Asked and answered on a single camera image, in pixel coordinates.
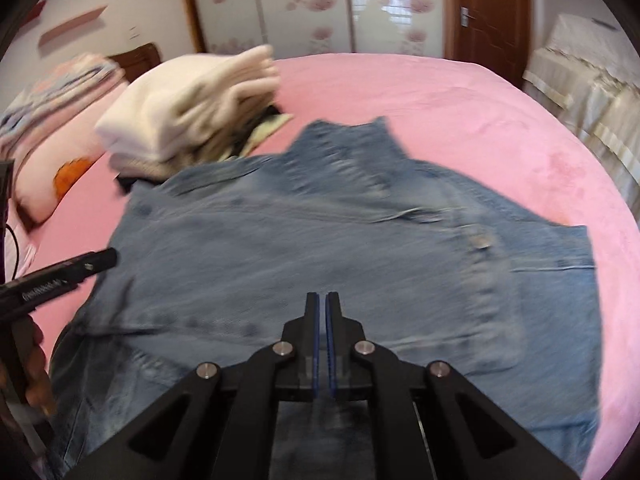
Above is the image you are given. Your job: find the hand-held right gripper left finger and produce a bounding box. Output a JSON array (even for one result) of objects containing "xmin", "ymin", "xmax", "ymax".
[{"xmin": 65, "ymin": 291, "xmax": 321, "ymax": 480}]

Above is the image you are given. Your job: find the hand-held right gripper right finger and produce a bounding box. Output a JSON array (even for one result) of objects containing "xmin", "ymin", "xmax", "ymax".
[{"xmin": 325, "ymin": 291, "xmax": 581, "ymax": 480}]

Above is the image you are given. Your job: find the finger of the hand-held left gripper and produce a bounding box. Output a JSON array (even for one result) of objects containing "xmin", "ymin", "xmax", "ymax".
[{"xmin": 60, "ymin": 247, "xmax": 119, "ymax": 285}]

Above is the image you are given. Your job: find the blue denim jacket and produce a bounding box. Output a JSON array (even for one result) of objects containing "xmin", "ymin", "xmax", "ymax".
[{"xmin": 47, "ymin": 116, "xmax": 603, "ymax": 480}]

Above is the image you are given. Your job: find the person's left hand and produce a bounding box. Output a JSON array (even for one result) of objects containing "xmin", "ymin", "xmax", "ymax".
[{"xmin": 22, "ymin": 317, "xmax": 58, "ymax": 416}]

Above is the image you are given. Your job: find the grey folded garment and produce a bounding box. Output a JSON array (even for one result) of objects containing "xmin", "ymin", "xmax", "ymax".
[{"xmin": 110, "ymin": 155, "xmax": 171, "ymax": 181}]

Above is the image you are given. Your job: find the white folded sweater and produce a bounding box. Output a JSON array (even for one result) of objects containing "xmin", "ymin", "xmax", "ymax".
[{"xmin": 95, "ymin": 44, "xmax": 281, "ymax": 166}]

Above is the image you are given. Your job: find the floral folded quilt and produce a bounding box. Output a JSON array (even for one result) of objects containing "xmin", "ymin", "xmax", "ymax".
[{"xmin": 0, "ymin": 52, "xmax": 126, "ymax": 136}]

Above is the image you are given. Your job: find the dark wooden headboard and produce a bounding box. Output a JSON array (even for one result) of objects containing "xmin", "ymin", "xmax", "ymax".
[{"xmin": 107, "ymin": 42, "xmax": 162, "ymax": 83}]

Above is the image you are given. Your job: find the pink bed blanket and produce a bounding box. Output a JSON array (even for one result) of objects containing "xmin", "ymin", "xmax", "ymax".
[{"xmin": 30, "ymin": 52, "xmax": 640, "ymax": 480}]

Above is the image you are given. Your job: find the wardrobe with floral sliding doors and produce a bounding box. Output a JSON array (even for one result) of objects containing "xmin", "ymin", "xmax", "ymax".
[{"xmin": 175, "ymin": 0, "xmax": 453, "ymax": 58}]

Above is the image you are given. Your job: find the brown wooden door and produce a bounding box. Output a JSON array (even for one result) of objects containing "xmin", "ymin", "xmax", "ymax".
[{"xmin": 442, "ymin": 0, "xmax": 533, "ymax": 88}]

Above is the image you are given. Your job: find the furniture under white lace cover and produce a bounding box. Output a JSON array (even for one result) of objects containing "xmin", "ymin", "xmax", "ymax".
[{"xmin": 522, "ymin": 12, "xmax": 640, "ymax": 201}]

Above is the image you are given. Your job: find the pink wall shelf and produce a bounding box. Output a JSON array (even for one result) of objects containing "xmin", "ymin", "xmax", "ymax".
[{"xmin": 39, "ymin": 5, "xmax": 108, "ymax": 47}]

